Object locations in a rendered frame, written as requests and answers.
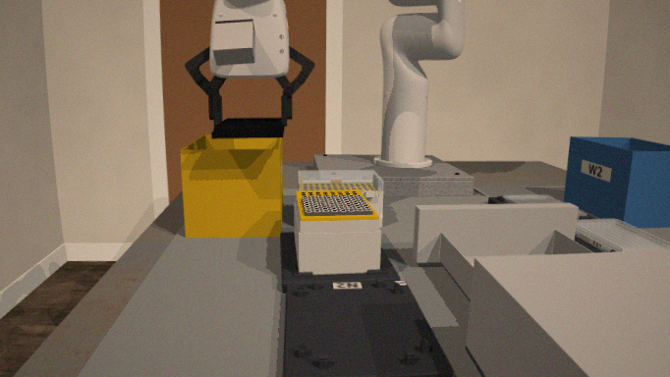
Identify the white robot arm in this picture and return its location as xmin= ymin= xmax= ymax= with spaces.
xmin=213 ymin=0 xmax=465 ymax=169

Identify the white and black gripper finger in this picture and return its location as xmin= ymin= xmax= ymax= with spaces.
xmin=185 ymin=47 xmax=226 ymax=127
xmin=275 ymin=46 xmax=315 ymax=127

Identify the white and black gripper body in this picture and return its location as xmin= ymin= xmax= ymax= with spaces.
xmin=209 ymin=0 xmax=290 ymax=79

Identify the blue open-top bin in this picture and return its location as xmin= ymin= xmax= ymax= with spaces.
xmin=564 ymin=136 xmax=670 ymax=229

